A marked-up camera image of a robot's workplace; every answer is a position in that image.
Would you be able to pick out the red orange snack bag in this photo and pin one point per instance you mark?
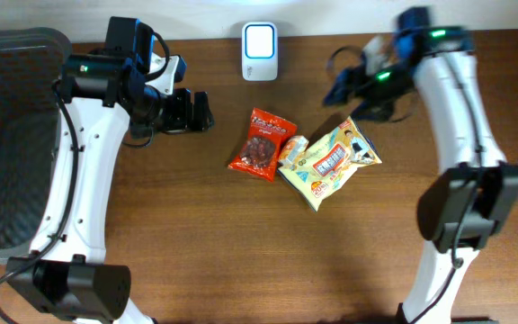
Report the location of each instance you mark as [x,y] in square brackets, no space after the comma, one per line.
[266,135]

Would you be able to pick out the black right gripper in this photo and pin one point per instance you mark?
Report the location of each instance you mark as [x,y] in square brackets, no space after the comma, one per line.
[359,90]

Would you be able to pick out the white barcode scanner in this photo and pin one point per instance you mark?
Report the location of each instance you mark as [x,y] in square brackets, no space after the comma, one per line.
[259,51]

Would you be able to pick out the small orange white packet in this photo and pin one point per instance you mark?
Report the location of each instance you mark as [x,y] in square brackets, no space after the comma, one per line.
[291,151]

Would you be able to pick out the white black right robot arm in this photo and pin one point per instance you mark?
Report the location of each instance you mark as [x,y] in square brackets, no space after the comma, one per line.
[476,188]

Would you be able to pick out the cream yellow snack bag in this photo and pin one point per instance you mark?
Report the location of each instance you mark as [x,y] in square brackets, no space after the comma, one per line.
[325,166]

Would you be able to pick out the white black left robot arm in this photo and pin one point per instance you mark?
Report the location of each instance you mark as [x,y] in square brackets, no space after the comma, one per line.
[121,88]

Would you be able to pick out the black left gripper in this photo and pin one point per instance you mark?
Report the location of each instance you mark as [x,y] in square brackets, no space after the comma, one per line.
[181,110]

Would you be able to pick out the grey plastic mesh basket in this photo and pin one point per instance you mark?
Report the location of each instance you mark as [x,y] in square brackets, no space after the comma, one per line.
[30,60]

